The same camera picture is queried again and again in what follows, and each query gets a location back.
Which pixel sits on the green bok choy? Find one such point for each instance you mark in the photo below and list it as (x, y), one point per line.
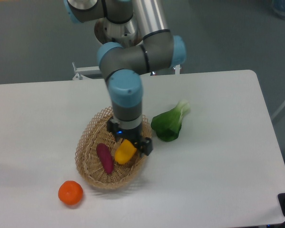
(167, 125)

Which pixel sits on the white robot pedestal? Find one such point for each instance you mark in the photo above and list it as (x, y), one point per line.
(127, 35)

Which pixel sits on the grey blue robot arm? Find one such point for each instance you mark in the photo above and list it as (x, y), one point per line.
(121, 67)

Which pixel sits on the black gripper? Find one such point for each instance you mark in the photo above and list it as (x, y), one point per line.
(143, 145)

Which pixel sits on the woven wicker basket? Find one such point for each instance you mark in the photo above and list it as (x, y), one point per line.
(88, 163)

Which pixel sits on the orange tangerine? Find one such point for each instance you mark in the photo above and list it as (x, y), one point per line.
(70, 193)

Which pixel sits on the purple sweet potato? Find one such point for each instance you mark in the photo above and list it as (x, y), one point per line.
(105, 157)

